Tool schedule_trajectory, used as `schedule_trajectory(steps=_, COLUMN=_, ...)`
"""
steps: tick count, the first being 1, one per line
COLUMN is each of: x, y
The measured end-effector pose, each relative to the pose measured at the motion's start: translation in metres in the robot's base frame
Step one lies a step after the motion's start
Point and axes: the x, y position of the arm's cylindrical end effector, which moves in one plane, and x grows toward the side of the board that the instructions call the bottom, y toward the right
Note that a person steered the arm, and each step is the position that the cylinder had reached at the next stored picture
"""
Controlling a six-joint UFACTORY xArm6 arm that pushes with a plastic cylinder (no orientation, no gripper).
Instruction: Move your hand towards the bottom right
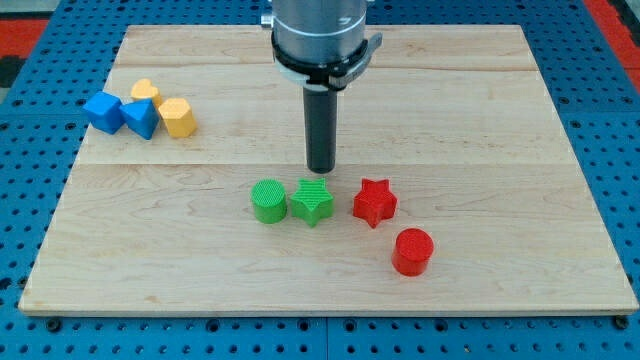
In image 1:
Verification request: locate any blue triangular block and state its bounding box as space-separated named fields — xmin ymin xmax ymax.
xmin=119 ymin=99 xmax=159 ymax=140

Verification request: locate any red cylinder block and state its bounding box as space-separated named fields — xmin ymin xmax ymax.
xmin=391 ymin=228 xmax=434 ymax=277

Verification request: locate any green star block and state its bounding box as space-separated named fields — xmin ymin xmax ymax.
xmin=290 ymin=178 xmax=334 ymax=227

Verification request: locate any green cylinder block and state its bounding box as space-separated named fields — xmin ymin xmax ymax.
xmin=250 ymin=179 xmax=287 ymax=224

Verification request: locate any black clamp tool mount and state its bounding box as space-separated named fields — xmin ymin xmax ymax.
xmin=271 ymin=32 xmax=383 ymax=92

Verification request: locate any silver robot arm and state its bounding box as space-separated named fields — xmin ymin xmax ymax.
xmin=261 ymin=0 xmax=383 ymax=174

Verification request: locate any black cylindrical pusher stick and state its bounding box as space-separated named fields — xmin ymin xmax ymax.
xmin=303 ymin=88 xmax=337 ymax=174

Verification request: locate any yellow hexagon block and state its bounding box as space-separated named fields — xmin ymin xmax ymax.
xmin=158 ymin=98 xmax=198 ymax=138

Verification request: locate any blue cube block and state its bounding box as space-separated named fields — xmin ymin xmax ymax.
xmin=83 ymin=91 xmax=124 ymax=134

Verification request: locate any red star block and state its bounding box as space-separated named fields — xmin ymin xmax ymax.
xmin=352 ymin=178 xmax=398 ymax=228

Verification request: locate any yellow heart block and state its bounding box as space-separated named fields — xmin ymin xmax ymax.
xmin=130 ymin=78 xmax=163 ymax=108

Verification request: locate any light wooden board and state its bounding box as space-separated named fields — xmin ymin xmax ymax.
xmin=19 ymin=25 xmax=638 ymax=317

